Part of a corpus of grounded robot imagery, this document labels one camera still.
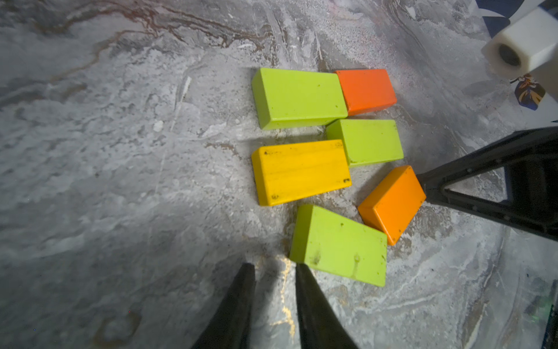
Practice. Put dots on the orange rectangular block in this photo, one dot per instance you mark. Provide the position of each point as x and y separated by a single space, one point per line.
392 205

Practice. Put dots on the yellow block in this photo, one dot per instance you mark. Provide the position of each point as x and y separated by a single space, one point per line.
286 173

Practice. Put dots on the light green narrow block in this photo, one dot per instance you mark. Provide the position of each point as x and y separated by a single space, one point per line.
367 141

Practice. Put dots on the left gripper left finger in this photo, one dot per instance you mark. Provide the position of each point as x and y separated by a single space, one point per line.
230 325

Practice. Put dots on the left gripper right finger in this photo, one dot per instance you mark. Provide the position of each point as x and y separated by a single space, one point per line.
319 327

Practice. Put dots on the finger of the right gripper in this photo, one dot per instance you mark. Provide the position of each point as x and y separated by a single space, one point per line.
512 181

